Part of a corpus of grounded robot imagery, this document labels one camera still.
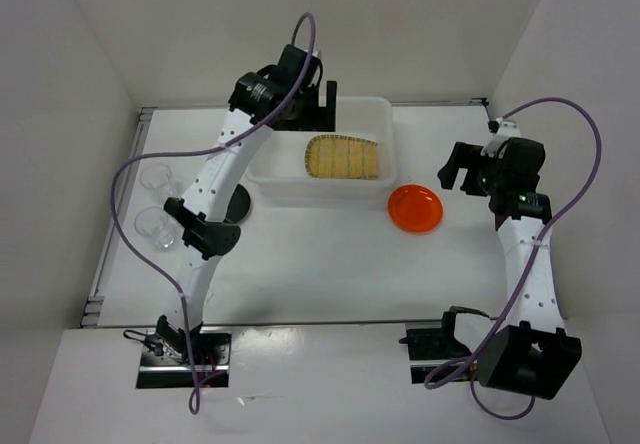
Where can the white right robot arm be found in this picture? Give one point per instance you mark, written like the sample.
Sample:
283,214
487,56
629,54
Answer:
527,350

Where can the clear plastic cup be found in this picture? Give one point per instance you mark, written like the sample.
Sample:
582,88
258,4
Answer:
154,224
159,181

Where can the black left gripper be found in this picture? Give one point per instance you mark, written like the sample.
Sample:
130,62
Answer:
321,118

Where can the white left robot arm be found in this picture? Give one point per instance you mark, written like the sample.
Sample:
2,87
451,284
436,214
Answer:
279,97

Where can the clear plastic cup near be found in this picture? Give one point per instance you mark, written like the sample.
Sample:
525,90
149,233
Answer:
154,224

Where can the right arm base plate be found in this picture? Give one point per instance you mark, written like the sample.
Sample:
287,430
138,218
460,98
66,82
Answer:
430,345

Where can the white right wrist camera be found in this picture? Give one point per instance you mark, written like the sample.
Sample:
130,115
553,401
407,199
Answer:
501,130

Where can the clear plastic bin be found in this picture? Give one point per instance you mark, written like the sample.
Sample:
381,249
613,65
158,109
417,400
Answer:
278,168

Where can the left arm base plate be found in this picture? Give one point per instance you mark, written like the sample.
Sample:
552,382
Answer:
159,370

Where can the clear plastic cup far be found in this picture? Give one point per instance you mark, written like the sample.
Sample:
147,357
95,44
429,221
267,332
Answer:
159,181

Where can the woven bamboo tray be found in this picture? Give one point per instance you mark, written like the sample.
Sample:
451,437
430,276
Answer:
341,157

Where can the orange plastic plate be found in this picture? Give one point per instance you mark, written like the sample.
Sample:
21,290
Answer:
415,209

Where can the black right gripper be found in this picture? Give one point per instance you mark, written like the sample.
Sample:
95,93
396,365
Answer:
465,155

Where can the black round dish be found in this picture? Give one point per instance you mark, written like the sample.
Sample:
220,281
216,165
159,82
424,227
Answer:
239,206

